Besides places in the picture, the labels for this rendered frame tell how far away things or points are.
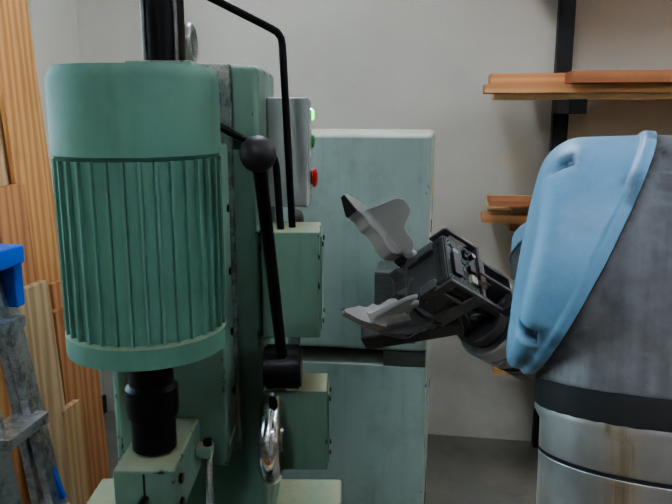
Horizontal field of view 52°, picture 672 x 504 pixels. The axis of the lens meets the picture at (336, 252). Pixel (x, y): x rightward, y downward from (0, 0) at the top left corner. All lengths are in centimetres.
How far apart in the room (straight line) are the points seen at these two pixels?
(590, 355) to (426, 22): 274
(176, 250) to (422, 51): 238
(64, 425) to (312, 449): 167
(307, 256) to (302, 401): 20
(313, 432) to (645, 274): 75
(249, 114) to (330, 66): 211
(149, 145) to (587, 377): 49
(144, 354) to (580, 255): 52
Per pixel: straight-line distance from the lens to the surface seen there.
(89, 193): 72
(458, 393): 324
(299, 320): 97
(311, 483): 132
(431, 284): 69
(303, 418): 100
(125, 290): 72
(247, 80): 94
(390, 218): 74
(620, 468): 32
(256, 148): 65
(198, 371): 92
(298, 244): 94
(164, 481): 83
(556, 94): 259
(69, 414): 261
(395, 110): 300
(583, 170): 32
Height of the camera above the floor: 146
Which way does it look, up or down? 12 degrees down
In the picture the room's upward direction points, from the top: straight up
